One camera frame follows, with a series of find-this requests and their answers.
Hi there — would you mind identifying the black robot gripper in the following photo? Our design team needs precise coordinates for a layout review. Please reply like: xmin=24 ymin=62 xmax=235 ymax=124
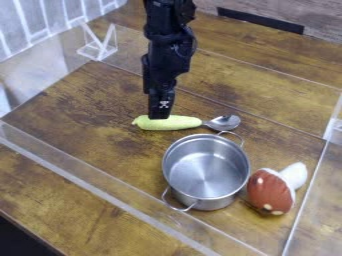
xmin=141 ymin=26 xmax=196 ymax=120

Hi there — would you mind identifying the green handled metal spoon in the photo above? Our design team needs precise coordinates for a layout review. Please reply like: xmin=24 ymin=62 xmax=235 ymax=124
xmin=132 ymin=115 xmax=240 ymax=131

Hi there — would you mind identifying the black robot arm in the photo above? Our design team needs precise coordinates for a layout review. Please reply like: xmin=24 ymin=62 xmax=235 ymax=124
xmin=141 ymin=0 xmax=196 ymax=119

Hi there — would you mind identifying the black strip on table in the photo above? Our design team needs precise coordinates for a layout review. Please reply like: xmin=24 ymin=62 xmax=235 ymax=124
xmin=216 ymin=7 xmax=304 ymax=35

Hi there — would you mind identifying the small steel pot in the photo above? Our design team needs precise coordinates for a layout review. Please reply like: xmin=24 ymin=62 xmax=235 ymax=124
xmin=161 ymin=131 xmax=251 ymax=212

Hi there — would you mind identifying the red plush mushroom toy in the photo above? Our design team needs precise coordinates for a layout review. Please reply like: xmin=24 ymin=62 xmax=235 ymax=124
xmin=247 ymin=162 xmax=307 ymax=216

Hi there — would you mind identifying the clear acrylic front barrier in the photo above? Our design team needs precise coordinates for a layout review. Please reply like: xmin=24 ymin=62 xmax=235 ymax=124
xmin=0 ymin=120 xmax=267 ymax=256

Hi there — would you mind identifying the clear acrylic barrier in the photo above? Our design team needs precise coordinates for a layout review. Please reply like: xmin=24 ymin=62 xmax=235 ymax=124
xmin=0 ymin=120 xmax=267 ymax=256
xmin=281 ymin=94 xmax=342 ymax=256

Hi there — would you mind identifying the clear acrylic right barrier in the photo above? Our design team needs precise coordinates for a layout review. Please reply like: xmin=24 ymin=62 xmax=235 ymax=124
xmin=281 ymin=94 xmax=342 ymax=256

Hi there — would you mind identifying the clear acrylic triangle bracket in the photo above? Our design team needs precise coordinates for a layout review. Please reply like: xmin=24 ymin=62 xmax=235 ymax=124
xmin=76 ymin=23 xmax=117 ymax=61

